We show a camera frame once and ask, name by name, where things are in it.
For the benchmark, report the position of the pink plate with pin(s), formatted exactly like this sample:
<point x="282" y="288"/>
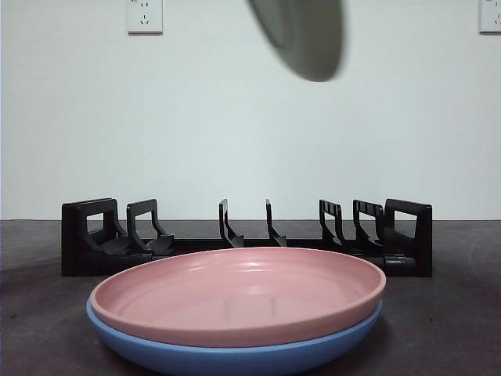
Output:
<point x="235" y="290"/>

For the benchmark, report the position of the pale green plate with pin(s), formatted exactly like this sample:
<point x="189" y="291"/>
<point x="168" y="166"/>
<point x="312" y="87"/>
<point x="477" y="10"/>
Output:
<point x="313" y="39"/>

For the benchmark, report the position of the blue plate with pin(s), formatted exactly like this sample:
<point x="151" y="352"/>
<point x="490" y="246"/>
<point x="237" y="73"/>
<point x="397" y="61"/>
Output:
<point x="235" y="358"/>

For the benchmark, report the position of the black plastic dish rack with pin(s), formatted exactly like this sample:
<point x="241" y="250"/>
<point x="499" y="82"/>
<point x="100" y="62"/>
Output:
<point x="78" y="250"/>

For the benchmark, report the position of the white wall socket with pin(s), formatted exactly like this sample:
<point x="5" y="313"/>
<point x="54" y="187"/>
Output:
<point x="145" y="17"/>
<point x="491" y="17"/>

